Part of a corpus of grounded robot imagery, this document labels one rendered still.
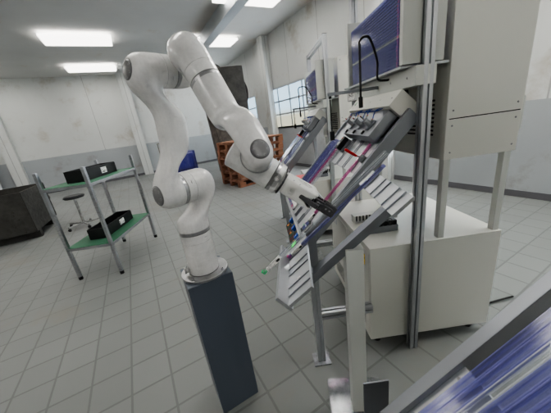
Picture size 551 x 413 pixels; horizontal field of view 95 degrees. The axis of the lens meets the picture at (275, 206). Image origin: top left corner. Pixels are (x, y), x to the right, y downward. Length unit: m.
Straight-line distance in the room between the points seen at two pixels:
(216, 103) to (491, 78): 1.09
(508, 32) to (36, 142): 10.88
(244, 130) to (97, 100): 10.27
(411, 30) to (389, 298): 1.18
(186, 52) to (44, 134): 10.24
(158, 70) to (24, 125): 10.20
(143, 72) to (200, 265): 0.68
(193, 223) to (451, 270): 1.27
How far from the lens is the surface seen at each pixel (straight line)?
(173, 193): 0.93
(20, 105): 11.08
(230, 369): 1.37
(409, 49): 1.20
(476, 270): 1.67
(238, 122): 0.63
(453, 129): 1.32
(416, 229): 1.31
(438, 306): 1.68
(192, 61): 0.79
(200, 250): 1.03
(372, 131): 1.19
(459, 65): 1.32
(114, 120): 10.74
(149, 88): 0.90
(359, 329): 1.11
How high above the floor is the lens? 1.26
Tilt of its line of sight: 19 degrees down
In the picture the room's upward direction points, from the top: 8 degrees counter-clockwise
